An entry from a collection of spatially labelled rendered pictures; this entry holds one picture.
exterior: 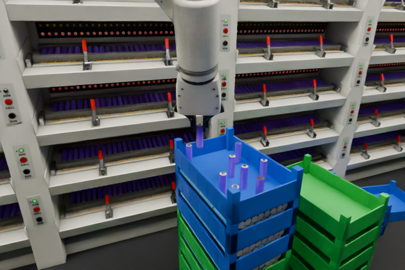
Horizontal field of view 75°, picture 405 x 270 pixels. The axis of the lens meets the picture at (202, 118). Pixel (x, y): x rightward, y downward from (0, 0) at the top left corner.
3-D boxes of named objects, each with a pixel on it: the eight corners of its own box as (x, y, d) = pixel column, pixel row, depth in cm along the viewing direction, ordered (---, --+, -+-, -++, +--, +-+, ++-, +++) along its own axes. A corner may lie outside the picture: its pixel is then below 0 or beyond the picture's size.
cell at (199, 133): (204, 147, 70) (204, 124, 68) (197, 148, 69) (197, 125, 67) (200, 144, 71) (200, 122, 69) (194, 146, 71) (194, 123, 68)
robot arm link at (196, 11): (173, 50, 57) (180, 75, 50) (167, -15, 47) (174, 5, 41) (211, 45, 58) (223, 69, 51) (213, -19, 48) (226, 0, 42)
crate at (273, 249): (292, 248, 69) (296, 223, 66) (228, 282, 60) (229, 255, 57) (228, 188, 94) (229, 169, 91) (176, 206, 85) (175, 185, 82)
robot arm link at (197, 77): (173, 72, 51) (174, 84, 53) (218, 72, 51) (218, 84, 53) (176, 49, 57) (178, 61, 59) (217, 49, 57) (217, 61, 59)
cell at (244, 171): (248, 188, 66) (250, 166, 64) (242, 190, 65) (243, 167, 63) (244, 184, 68) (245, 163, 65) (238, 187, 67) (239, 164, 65)
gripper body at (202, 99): (172, 79, 53) (176, 119, 61) (222, 79, 52) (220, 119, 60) (175, 59, 58) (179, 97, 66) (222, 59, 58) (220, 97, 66)
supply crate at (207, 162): (300, 197, 63) (304, 168, 61) (231, 226, 54) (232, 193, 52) (229, 148, 88) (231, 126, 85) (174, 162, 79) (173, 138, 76)
